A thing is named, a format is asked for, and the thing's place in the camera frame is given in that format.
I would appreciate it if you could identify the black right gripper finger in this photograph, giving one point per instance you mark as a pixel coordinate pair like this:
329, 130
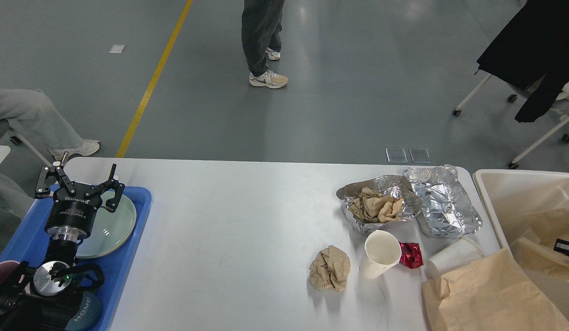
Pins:
562, 246

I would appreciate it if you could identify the crumpled brown paper ball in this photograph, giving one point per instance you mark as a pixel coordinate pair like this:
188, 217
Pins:
330, 269

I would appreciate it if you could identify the standing person in jeans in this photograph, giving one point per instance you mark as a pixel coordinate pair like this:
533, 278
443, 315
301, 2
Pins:
260, 36

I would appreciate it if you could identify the crumpled brown paper in foil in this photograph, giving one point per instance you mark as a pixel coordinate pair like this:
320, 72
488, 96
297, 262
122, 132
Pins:
373, 207

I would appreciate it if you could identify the red foil wrapper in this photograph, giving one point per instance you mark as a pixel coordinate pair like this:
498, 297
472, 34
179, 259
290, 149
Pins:
411, 255

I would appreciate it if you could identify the black jacket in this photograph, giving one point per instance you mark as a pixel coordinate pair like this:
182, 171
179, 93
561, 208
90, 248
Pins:
533, 46

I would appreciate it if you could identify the crumpled aluminium foil sheet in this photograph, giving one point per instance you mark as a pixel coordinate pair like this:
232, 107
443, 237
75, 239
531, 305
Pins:
445, 205

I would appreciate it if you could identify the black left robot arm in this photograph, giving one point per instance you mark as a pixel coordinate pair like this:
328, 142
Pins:
48, 297

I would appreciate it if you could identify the dark teal mug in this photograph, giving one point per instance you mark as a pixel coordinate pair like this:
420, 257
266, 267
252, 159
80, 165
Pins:
88, 314

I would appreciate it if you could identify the aluminium foil with paper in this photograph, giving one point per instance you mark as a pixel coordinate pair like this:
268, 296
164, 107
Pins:
389, 185

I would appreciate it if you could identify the seated person grey trousers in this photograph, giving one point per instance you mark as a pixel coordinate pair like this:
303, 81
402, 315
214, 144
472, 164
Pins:
36, 113

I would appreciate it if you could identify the mint green plate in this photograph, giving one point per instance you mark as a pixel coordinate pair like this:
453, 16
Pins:
123, 219

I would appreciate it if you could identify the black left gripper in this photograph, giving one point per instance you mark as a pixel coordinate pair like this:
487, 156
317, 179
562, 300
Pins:
80, 212

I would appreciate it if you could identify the pink plate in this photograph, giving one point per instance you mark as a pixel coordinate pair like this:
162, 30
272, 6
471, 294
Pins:
102, 242

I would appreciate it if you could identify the white paper cup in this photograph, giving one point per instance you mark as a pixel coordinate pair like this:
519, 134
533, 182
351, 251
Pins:
382, 251

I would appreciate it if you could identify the grey chair with legs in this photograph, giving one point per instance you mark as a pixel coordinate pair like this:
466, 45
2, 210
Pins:
22, 158

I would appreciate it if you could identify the beige plastic bin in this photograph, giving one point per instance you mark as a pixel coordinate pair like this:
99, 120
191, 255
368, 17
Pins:
508, 196

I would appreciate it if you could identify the brown paper bag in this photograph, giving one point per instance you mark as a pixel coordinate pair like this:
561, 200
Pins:
490, 294
535, 250

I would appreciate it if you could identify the blue plastic tray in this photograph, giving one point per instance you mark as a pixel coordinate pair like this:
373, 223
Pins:
29, 243

